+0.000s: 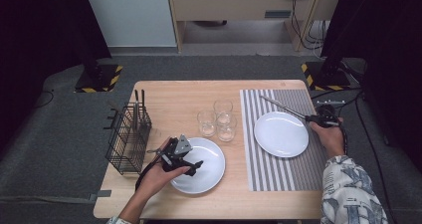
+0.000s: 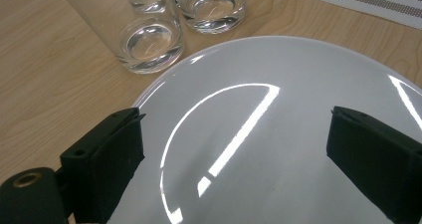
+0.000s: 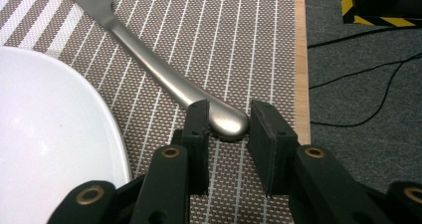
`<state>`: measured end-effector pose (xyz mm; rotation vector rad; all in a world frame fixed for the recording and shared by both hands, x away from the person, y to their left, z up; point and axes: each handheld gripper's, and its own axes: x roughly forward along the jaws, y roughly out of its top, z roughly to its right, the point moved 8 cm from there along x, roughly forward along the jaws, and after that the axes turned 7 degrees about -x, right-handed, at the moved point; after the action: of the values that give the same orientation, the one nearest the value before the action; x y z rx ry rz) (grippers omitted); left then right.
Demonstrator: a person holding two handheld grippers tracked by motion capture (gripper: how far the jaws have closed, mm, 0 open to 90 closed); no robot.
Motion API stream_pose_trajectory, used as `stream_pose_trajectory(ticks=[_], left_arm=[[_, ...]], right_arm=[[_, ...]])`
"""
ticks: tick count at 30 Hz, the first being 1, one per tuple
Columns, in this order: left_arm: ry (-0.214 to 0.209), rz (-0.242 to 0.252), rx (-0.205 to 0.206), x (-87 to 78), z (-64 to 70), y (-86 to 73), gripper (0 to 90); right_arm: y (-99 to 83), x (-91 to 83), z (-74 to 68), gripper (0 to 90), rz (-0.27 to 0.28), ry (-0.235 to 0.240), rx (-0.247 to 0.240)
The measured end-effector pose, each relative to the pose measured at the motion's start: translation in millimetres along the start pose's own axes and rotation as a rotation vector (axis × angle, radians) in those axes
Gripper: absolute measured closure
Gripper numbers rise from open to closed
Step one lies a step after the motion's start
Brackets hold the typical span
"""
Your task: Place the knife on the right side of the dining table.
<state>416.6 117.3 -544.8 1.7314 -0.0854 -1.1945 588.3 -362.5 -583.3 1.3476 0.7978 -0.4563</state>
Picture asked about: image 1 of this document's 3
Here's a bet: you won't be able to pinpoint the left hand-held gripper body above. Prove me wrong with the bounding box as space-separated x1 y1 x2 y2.
160 133 193 172

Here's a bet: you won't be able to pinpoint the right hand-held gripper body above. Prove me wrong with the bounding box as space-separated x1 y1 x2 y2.
314 100 346 128

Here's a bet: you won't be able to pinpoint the white round plate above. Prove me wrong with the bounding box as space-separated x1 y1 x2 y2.
253 111 310 158
169 136 227 195

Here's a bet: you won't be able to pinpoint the steel table knife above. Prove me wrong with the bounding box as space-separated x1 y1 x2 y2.
259 95 308 119

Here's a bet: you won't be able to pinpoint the clear drinking glass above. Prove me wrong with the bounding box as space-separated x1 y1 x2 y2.
216 114 238 142
213 99 234 123
196 110 217 138

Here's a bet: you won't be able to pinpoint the black wire cutlery basket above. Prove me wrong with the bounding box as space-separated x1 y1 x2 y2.
103 102 153 177

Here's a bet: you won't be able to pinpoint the person's right hand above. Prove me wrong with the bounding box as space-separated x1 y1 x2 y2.
309 117 346 158

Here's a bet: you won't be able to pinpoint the person's left hand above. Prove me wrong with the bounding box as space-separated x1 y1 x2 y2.
138 137 192 202

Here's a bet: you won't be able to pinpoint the striped black stand base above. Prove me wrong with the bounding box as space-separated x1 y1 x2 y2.
74 63 124 95
301 60 352 93

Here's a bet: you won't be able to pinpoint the steel utensil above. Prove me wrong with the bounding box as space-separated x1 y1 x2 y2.
133 89 140 130

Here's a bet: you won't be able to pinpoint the grey white striped placemat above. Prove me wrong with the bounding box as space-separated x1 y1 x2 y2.
239 89 329 192

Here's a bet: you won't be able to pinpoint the grey tape piece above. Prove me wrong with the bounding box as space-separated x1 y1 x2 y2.
89 189 112 202

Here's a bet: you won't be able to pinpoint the black curtain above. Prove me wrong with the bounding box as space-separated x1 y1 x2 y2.
0 0 112 152
319 0 422 172

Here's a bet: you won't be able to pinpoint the white panel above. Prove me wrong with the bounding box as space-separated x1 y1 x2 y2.
82 0 177 49

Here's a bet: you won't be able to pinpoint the light wooden desk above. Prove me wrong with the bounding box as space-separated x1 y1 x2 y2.
165 0 344 54

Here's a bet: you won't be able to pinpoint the grey floor tape strip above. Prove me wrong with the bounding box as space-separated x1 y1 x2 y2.
0 194 98 205

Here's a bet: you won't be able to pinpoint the black floor cable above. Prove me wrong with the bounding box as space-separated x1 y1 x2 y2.
33 89 55 110
310 88 363 101
341 96 359 110
353 91 399 224

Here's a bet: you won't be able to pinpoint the right hand-held gripper black cable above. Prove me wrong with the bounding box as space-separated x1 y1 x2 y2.
337 123 349 155

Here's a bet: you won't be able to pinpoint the hand-held gripper black cable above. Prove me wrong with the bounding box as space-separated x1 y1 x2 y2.
134 148 163 192
337 123 349 155

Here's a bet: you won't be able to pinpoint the left hand-held gripper black cable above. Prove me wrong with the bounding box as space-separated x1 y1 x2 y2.
134 148 163 192

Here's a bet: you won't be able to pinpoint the black desk cables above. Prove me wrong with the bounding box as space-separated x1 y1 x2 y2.
290 0 327 59

